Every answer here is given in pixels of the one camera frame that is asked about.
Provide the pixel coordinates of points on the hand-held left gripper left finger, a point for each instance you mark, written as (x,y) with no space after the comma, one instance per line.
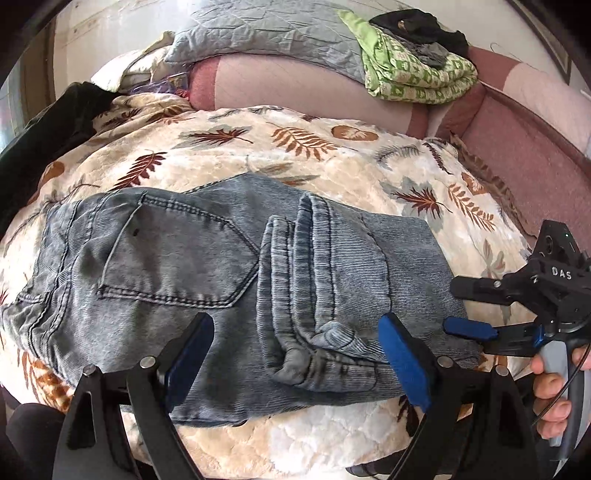
(189,364)

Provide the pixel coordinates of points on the grey quilted pillow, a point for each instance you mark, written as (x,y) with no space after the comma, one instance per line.
(263,37)

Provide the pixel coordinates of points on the black jacket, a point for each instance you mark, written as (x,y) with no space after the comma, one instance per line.
(41,147)

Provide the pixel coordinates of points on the leaf-print cream blanket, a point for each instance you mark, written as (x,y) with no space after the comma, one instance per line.
(332,152)

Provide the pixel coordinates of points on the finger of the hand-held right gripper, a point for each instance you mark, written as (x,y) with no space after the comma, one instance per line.
(468,328)
(480,287)

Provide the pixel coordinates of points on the white crumpled cloth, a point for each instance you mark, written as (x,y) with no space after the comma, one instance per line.
(134,69)

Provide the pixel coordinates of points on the small grey cloth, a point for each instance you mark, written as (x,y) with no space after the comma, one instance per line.
(429,55)

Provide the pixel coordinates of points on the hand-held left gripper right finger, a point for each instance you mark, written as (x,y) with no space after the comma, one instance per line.
(406,364)

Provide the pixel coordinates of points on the person's dark clothing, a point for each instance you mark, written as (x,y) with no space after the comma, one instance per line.
(32,438)

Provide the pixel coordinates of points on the purple plastic packet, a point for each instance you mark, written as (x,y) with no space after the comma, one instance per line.
(166,84)

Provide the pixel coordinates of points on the dark picture frame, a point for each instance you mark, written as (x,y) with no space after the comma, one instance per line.
(549,41)

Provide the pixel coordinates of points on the person's right hand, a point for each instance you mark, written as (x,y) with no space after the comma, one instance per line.
(551,392)

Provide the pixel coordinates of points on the grey-blue denim pants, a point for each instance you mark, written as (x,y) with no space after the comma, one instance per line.
(184,286)

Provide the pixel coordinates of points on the green patterned folded blanket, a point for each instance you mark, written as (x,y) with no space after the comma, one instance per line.
(415,83)

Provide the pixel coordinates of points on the pink two-tone bolster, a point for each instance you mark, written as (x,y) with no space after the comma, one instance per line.
(300,92)

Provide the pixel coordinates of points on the patterned glass window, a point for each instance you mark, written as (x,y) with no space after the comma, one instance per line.
(11,110)

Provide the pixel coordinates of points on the black garment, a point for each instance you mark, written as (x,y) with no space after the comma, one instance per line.
(415,25)

